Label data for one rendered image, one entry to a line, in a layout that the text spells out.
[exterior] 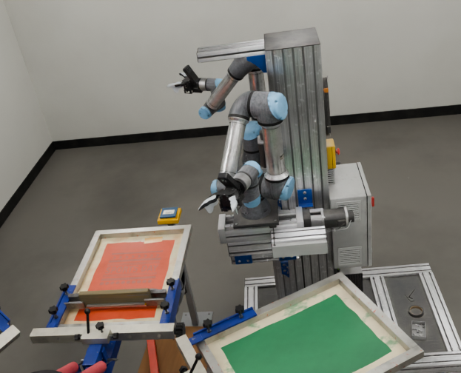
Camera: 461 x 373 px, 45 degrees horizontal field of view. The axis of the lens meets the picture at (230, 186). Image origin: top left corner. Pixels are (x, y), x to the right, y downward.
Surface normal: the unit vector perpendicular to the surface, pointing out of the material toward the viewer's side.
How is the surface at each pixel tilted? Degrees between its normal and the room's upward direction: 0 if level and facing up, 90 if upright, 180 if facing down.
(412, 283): 0
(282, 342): 0
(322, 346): 0
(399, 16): 90
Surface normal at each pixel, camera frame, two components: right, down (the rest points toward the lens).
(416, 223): -0.14, -0.84
